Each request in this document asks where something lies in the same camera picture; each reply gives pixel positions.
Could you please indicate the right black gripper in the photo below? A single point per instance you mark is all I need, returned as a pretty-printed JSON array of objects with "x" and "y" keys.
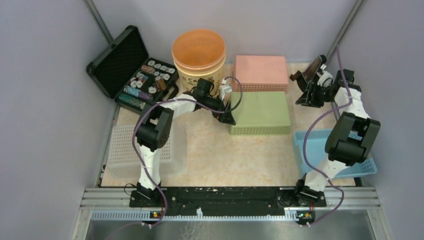
[{"x": 308, "y": 97}]

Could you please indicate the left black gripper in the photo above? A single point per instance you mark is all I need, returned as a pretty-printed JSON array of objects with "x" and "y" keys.
[{"x": 227, "y": 117}]

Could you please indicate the green plastic basket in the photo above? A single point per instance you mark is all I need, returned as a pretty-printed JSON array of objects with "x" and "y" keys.
[{"x": 260, "y": 113}]

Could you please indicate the blue plastic basket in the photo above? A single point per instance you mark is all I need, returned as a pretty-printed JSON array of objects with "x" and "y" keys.
[{"x": 315, "y": 152}]

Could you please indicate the pink plastic basket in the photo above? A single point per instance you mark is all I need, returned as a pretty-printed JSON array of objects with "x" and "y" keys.
[{"x": 260, "y": 73}]

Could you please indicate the orange capybara bucket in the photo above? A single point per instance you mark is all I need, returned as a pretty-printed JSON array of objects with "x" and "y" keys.
[{"x": 199, "y": 54}]

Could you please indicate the white perforated plastic basket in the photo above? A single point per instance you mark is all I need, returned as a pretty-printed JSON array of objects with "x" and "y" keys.
[{"x": 123, "y": 162}]

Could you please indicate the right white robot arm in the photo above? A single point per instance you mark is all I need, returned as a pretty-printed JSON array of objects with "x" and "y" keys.
[{"x": 348, "y": 143}]

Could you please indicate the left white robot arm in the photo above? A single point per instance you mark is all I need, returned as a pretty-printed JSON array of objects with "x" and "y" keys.
[{"x": 153, "y": 128}]

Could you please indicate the black and brown stand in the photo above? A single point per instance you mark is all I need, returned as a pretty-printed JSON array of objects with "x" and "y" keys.
[{"x": 309, "y": 74}]

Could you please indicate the black case with parts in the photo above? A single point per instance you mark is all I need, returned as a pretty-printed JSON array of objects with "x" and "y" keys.
[{"x": 126, "y": 73}]

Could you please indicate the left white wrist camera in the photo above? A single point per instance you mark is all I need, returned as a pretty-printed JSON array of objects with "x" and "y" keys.
[{"x": 224, "y": 89}]

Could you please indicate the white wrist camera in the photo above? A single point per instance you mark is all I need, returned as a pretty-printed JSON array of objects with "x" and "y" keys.
[
  {"x": 325, "y": 78},
  {"x": 224, "y": 89}
]

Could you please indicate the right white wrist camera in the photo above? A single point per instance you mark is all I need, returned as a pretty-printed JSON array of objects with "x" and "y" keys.
[{"x": 325, "y": 78}]

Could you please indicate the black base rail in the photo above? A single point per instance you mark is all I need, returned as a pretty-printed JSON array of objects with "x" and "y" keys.
[{"x": 240, "y": 201}]

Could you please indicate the white slotted cable duct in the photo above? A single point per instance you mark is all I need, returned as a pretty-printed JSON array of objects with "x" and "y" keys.
[{"x": 147, "y": 216}]

